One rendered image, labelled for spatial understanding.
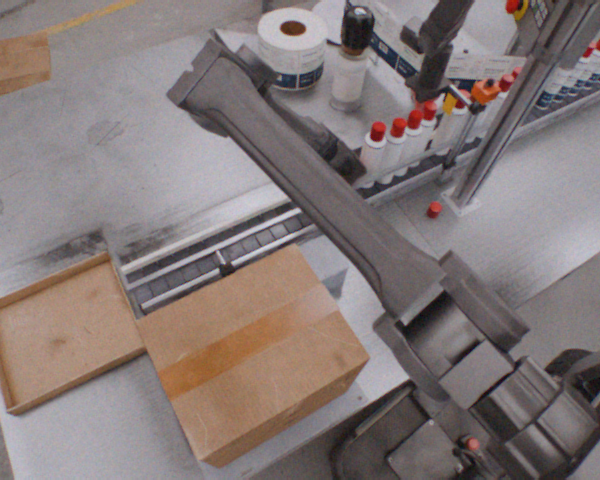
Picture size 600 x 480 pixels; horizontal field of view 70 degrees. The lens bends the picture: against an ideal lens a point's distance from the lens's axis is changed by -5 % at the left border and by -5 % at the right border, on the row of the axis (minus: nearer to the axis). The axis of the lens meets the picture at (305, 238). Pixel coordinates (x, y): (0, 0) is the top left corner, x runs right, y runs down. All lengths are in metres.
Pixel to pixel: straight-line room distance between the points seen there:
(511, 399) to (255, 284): 0.49
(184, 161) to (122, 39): 2.01
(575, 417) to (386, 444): 1.26
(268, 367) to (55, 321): 0.59
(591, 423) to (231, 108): 0.41
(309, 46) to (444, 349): 1.07
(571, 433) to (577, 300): 2.03
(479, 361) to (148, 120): 1.22
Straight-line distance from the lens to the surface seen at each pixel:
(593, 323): 2.40
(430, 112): 1.13
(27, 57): 3.31
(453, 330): 0.40
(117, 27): 3.36
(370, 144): 1.07
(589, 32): 1.00
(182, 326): 0.75
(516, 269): 1.26
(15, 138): 1.54
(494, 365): 0.39
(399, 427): 1.64
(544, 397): 0.40
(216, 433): 0.71
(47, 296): 1.19
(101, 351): 1.09
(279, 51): 1.34
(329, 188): 0.42
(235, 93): 0.47
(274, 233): 1.09
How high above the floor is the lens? 1.82
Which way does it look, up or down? 60 degrees down
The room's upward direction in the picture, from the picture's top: 7 degrees clockwise
